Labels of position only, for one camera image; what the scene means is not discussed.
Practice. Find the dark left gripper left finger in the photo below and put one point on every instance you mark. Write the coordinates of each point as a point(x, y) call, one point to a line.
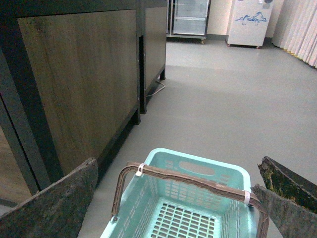
point(58, 211)

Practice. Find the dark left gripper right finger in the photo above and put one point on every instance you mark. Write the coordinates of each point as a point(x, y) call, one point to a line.
point(289, 199)

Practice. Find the light teal plastic basket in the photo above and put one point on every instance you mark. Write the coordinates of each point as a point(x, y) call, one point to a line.
point(156, 208)

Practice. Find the brown basket handle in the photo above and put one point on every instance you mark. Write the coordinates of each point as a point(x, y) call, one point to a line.
point(246, 197)

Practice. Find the white zip tie clip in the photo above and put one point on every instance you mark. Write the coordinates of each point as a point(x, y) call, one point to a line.
point(140, 170)

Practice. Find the wooden panel display cabinet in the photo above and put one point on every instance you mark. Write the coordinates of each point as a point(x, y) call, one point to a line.
point(73, 75)

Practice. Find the pinkish white curtain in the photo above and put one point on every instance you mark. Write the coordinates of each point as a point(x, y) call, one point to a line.
point(296, 30)

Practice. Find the white chest freezer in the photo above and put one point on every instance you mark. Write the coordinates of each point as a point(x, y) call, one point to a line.
point(248, 22)

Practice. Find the glass door refrigerator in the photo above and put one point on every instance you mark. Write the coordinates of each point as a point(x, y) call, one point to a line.
point(188, 19)

